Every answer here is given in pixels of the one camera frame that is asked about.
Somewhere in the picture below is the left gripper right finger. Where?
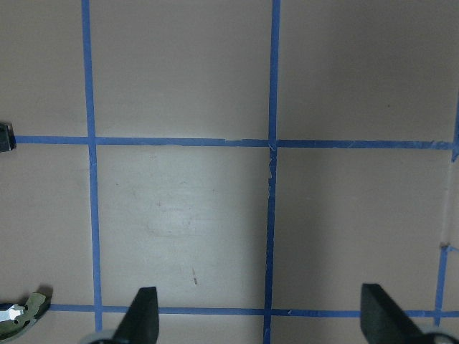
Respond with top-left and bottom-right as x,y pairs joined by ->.
360,283 -> 430,344

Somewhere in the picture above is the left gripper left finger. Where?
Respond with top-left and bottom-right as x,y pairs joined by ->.
113,287 -> 159,344

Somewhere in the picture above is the olive curved brake shoe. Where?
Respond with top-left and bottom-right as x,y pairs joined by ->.
1,285 -> 54,343

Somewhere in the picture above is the small black flat plate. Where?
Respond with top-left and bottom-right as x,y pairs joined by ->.
0,123 -> 16,153

